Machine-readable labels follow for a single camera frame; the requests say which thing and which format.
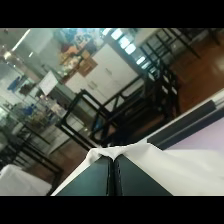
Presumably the white cabinet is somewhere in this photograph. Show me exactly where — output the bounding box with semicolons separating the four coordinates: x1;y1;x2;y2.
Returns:
65;43;145;112

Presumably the white garment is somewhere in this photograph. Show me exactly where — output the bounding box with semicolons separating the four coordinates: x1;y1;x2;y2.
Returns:
0;163;53;197

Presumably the silver frame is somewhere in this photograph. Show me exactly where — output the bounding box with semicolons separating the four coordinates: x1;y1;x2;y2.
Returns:
145;87;224;141

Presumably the white shirt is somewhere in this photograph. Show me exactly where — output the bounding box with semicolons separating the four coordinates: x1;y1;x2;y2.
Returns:
50;142;224;197

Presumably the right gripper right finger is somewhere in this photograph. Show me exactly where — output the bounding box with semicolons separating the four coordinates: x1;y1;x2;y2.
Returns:
114;154;173;197

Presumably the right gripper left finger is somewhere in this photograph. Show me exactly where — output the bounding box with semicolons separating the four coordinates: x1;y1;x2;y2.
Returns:
55;155;114;197

